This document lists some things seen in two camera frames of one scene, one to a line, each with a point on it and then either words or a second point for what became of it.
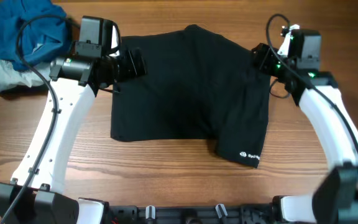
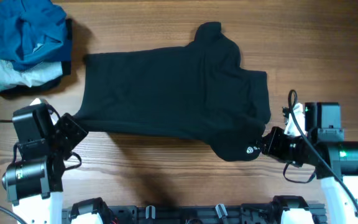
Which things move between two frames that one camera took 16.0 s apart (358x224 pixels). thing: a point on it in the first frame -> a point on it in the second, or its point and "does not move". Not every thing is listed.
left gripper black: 134,62 -> 72,130
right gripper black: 260,54 -> 276,143
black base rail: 258,214 does not move
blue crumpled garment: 41,38 does not move
